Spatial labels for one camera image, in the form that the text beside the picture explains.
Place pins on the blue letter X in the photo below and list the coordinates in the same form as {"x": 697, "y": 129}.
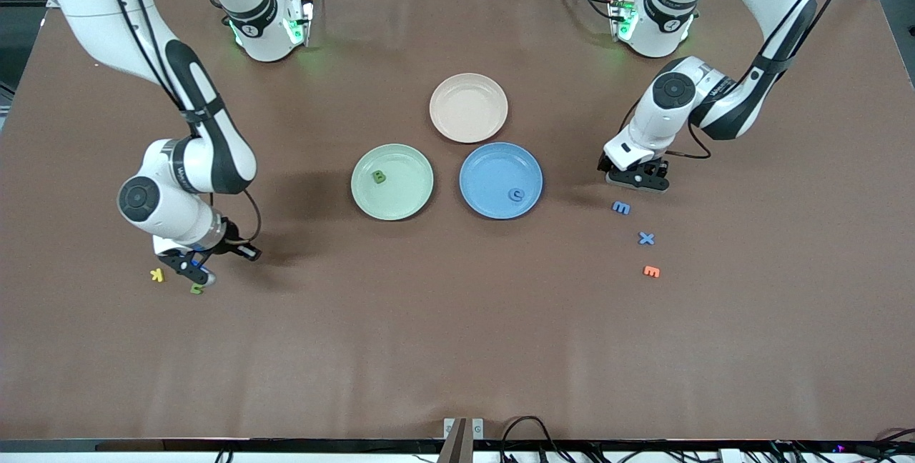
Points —
{"x": 646, "y": 238}

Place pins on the blue plate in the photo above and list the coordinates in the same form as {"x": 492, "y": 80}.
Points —
{"x": 486, "y": 170}

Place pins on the grey metal bracket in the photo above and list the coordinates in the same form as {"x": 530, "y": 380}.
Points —
{"x": 477, "y": 429}

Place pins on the green plate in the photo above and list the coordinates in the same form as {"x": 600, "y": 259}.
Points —
{"x": 407, "y": 195}

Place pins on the blue letter m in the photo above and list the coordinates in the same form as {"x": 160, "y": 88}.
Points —
{"x": 621, "y": 207}

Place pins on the yellow letter K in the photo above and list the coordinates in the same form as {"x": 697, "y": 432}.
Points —
{"x": 157, "y": 275}

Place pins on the green letter B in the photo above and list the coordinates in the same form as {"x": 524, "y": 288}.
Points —
{"x": 379, "y": 177}

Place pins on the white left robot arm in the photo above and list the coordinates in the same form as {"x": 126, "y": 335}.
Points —
{"x": 658, "y": 120}

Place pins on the beige plate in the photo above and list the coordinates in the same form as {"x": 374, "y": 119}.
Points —
{"x": 469, "y": 108}

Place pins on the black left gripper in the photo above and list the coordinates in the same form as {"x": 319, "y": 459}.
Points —
{"x": 605, "y": 164}

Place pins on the blue letter C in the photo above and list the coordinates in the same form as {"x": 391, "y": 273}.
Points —
{"x": 516, "y": 194}

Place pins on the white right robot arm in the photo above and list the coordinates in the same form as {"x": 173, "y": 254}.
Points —
{"x": 93, "y": 13}

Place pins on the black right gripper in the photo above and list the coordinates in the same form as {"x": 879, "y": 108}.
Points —
{"x": 230, "y": 242}

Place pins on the brown camera pole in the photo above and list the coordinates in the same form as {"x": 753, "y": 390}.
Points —
{"x": 456, "y": 445}

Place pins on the orange letter E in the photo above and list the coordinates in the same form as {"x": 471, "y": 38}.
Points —
{"x": 651, "y": 271}

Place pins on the brown table cover sheet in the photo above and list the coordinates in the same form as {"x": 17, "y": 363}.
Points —
{"x": 457, "y": 320}

